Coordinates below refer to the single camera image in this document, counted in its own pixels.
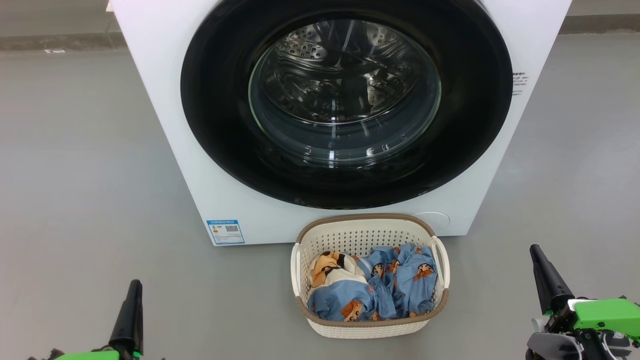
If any blue cartoon garment cream patch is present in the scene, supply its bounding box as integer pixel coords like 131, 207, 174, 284
306, 251, 381, 322

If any printed black text label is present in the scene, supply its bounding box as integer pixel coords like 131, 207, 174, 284
511, 71, 529, 97

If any round white filter cover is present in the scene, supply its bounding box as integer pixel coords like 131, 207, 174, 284
412, 211, 451, 236

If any cream perforated laundry basket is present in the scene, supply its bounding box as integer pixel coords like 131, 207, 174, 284
290, 213, 451, 340

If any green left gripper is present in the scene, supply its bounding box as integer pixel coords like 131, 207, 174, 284
27, 279, 146, 360

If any blue cartoon print garment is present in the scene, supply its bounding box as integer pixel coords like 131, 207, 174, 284
360, 243, 439, 319

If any black round glass washer door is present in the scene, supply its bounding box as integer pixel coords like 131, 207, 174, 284
180, 0, 515, 211

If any white front-load washing machine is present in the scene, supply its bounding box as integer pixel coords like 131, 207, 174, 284
107, 0, 573, 247

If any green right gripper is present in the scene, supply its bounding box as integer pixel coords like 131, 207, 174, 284
525, 244, 640, 360

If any perforated steel washing machine drum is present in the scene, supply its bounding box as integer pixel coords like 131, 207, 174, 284
250, 20, 441, 156

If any blue energy label sticker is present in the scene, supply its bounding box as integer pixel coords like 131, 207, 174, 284
206, 218, 246, 246

